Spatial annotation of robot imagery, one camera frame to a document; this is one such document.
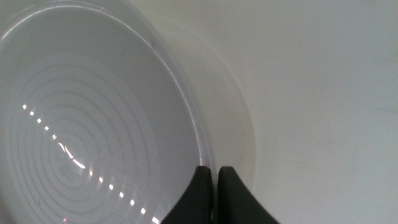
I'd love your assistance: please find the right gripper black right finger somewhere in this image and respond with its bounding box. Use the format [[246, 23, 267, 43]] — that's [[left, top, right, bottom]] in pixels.
[[216, 166, 281, 224]]

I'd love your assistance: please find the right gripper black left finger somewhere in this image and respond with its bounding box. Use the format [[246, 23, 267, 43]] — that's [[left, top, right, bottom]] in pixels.
[[160, 166, 214, 224]]

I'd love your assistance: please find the white shallow bowl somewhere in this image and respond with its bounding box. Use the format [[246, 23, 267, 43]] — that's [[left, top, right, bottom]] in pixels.
[[149, 15, 257, 195]]

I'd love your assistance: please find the grey shallow bowl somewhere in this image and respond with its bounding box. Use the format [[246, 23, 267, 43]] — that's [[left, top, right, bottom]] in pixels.
[[0, 0, 216, 224]]

